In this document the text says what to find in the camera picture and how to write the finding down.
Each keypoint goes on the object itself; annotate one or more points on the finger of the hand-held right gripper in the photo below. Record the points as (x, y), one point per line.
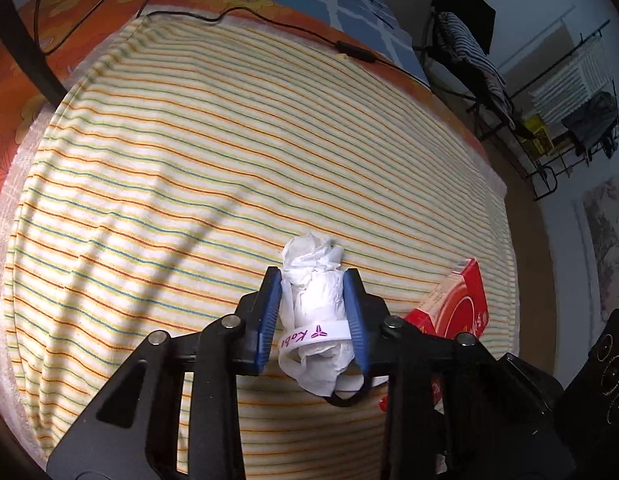
(537, 385)

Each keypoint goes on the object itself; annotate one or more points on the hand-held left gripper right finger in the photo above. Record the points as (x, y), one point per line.
(357, 320)

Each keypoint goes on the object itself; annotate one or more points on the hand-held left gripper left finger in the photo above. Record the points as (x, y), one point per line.
(269, 320)

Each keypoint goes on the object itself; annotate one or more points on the white tissue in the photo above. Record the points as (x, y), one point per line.
(309, 255)

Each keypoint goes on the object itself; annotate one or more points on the red cardboard box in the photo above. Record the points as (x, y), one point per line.
(459, 310)

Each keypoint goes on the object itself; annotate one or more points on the pale patterned cloth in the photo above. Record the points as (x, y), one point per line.
(607, 240)

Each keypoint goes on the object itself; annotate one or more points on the striped fringed blanket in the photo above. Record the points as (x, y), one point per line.
(189, 160)

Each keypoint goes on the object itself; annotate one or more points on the black drying rack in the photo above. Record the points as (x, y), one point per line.
(542, 194)

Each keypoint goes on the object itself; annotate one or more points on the dark hanging cloth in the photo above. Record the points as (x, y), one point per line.
(594, 120)

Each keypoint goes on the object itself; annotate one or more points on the striped cloth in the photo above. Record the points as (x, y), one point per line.
(464, 45)

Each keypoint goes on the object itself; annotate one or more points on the white hanging towel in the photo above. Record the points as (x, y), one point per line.
(569, 85)

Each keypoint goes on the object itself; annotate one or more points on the black folding chair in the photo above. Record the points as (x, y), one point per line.
(464, 0)

